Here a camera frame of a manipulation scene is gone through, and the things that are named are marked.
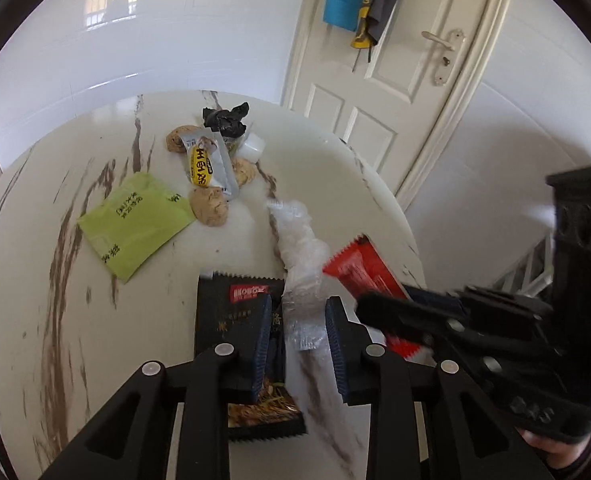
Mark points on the person's right hand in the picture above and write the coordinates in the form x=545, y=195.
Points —
x=555, y=450

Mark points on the white panel door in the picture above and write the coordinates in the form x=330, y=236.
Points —
x=400, y=70

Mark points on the red wrapper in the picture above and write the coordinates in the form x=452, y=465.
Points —
x=360, y=272

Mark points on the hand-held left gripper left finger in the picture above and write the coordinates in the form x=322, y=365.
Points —
x=263, y=340

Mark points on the small white plastic cup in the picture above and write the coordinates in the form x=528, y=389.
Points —
x=252, y=147

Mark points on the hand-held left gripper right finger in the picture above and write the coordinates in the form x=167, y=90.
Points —
x=335, y=345

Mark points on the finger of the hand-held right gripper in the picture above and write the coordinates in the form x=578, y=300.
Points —
x=400, y=317
x=435, y=296

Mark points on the small silver sachet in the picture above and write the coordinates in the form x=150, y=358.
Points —
x=303, y=327

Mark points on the grey wrapper with yellow label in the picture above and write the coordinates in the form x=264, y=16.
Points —
x=208, y=165

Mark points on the white door frame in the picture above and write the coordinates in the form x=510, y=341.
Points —
x=493, y=35

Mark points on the white storage rack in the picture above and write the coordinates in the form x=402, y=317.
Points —
x=525, y=272

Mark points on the black crumpled plastic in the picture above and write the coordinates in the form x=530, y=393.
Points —
x=225, y=119

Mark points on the round white marble table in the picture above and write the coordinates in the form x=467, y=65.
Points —
x=125, y=335

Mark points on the brown cookie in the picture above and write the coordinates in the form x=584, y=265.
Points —
x=244, y=171
x=209, y=206
x=178, y=139

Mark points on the clear plastic wrap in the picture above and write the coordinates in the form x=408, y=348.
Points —
x=298, y=250

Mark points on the light green packet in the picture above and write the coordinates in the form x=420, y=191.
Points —
x=133, y=225

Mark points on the black snack packet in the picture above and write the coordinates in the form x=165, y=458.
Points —
x=220, y=305

